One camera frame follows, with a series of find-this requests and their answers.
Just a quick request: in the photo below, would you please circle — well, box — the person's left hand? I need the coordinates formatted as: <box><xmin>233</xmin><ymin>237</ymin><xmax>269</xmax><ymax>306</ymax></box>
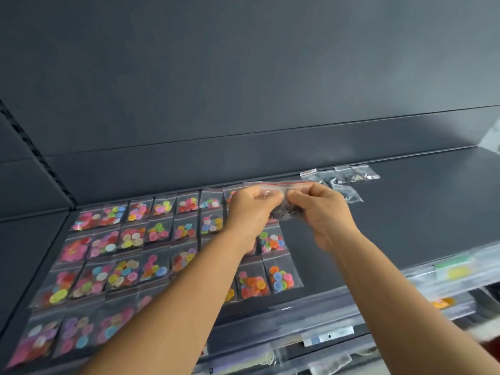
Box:
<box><xmin>223</xmin><ymin>186</ymin><xmax>285</xmax><ymax>253</ymax></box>

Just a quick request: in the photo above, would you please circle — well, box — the person's right hand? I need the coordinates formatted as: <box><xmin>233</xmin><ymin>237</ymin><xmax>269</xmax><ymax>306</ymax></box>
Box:
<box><xmin>287</xmin><ymin>182</ymin><xmax>360</xmax><ymax>254</ymax></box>

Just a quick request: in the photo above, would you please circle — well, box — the clear bag with dark buttons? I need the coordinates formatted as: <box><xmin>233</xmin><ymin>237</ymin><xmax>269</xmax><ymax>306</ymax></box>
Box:
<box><xmin>243</xmin><ymin>180</ymin><xmax>314</xmax><ymax>222</ymax></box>

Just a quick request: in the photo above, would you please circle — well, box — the grid of arranged button bags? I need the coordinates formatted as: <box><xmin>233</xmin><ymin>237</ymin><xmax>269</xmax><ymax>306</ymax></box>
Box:
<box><xmin>6</xmin><ymin>183</ymin><xmax>305</xmax><ymax>370</ymax></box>

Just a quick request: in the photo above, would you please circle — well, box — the person's right forearm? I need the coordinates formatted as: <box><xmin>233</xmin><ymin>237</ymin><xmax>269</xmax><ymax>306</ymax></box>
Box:
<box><xmin>332</xmin><ymin>230</ymin><xmax>500</xmax><ymax>375</ymax></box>

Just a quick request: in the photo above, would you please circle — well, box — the person's left forearm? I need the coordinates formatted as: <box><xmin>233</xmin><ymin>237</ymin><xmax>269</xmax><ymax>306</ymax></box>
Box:
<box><xmin>80</xmin><ymin>228</ymin><xmax>255</xmax><ymax>375</ymax></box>

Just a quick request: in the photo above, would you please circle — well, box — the white blue flat packet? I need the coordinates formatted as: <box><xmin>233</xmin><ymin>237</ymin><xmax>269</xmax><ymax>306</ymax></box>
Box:
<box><xmin>303</xmin><ymin>326</ymin><xmax>355</xmax><ymax>347</ymax></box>

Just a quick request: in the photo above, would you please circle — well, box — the clear packet with purple item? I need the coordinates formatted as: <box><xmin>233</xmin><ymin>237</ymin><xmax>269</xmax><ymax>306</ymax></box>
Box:
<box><xmin>212</xmin><ymin>345</ymin><xmax>276</xmax><ymax>373</ymax></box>

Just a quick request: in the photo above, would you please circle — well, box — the white illustrated side panel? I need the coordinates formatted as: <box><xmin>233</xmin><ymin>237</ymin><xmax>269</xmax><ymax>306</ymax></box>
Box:
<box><xmin>478</xmin><ymin>117</ymin><xmax>500</xmax><ymax>155</ymax></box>

